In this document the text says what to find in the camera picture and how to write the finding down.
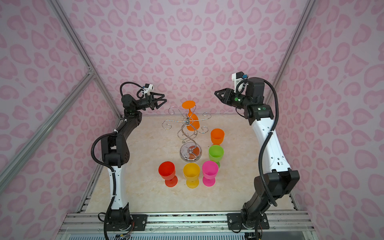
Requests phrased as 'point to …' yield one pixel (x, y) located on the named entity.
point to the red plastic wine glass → (167, 171)
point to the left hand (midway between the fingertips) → (165, 97)
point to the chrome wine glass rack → (190, 151)
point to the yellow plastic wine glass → (191, 172)
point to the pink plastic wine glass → (210, 169)
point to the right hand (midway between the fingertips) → (217, 92)
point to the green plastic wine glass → (216, 153)
